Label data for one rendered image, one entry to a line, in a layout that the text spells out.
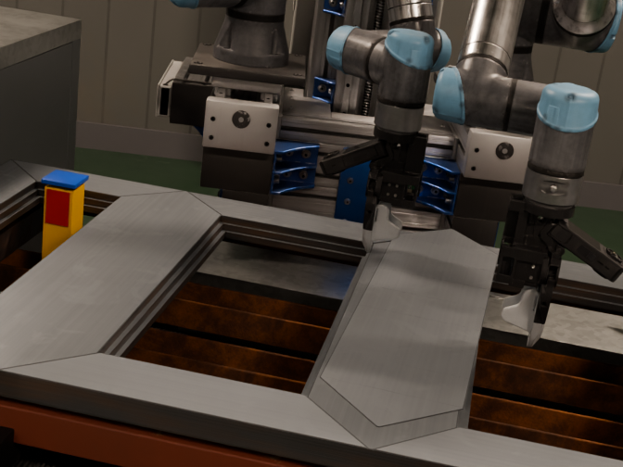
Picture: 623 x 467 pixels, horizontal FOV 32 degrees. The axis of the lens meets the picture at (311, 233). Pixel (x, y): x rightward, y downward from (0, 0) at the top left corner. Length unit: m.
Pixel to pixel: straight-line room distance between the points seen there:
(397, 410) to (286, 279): 0.80
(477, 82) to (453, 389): 0.43
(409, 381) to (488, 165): 0.78
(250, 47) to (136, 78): 2.90
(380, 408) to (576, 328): 0.83
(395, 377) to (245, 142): 0.78
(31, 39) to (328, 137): 0.60
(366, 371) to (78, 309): 0.39
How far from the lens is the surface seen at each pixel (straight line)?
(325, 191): 2.21
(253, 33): 2.15
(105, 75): 5.04
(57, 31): 2.28
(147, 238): 1.75
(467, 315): 1.62
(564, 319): 2.13
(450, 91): 1.54
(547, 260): 1.49
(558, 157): 1.45
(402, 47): 1.68
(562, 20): 2.14
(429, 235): 1.91
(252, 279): 2.06
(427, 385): 1.39
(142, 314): 1.51
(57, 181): 1.86
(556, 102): 1.44
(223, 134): 2.05
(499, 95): 1.54
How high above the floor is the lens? 1.48
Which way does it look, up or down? 20 degrees down
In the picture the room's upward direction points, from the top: 8 degrees clockwise
